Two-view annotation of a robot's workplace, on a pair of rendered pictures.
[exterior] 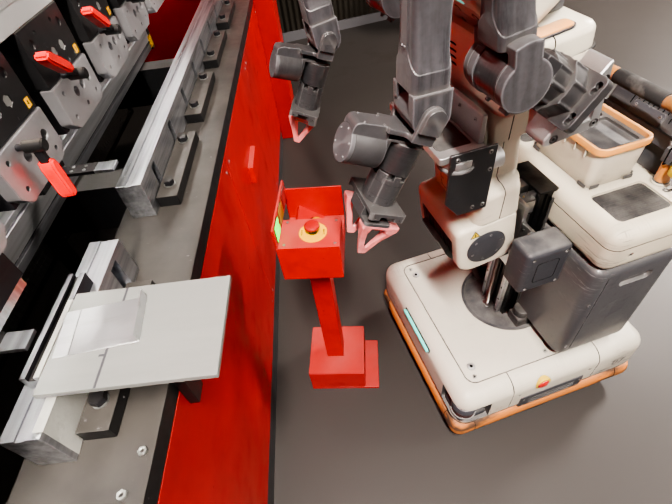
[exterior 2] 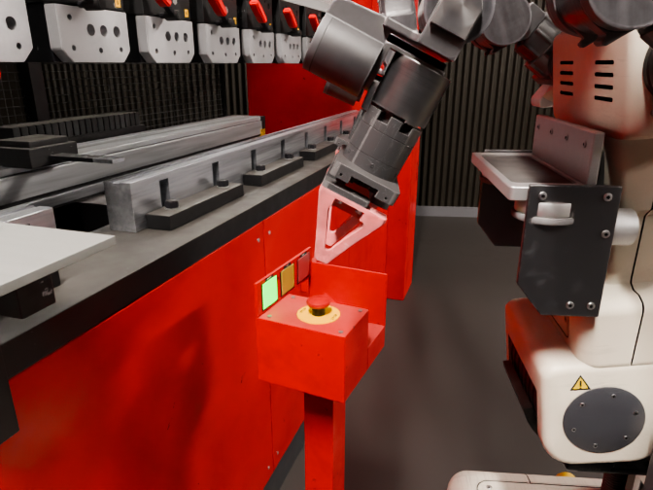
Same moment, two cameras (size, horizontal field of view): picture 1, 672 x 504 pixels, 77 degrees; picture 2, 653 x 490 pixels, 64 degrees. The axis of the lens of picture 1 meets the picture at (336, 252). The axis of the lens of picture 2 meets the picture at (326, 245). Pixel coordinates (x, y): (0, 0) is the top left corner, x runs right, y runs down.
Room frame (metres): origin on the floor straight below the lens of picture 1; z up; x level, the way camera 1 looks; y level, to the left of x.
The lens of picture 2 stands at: (0.04, -0.18, 1.17)
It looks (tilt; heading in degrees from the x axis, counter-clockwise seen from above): 19 degrees down; 17
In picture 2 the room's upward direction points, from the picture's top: straight up
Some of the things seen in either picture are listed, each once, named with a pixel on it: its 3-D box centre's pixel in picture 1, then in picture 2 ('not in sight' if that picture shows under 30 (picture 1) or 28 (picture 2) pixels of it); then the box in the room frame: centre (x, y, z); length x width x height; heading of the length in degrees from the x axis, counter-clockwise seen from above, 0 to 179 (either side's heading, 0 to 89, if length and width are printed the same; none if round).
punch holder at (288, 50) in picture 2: not in sight; (278, 33); (1.57, 0.42, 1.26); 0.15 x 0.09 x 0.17; 178
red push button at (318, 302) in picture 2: (312, 229); (318, 307); (0.78, 0.05, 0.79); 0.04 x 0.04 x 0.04
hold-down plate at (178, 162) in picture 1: (179, 165); (200, 203); (1.00, 0.38, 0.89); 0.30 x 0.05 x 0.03; 178
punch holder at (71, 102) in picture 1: (43, 70); (71, 6); (0.77, 0.45, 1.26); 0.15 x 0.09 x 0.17; 178
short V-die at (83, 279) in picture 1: (60, 325); not in sight; (0.44, 0.46, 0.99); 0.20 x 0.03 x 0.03; 178
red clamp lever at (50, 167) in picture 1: (47, 169); not in sight; (0.55, 0.39, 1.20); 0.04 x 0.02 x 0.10; 88
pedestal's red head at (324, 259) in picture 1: (312, 228); (325, 317); (0.83, 0.05, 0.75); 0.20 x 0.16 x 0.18; 172
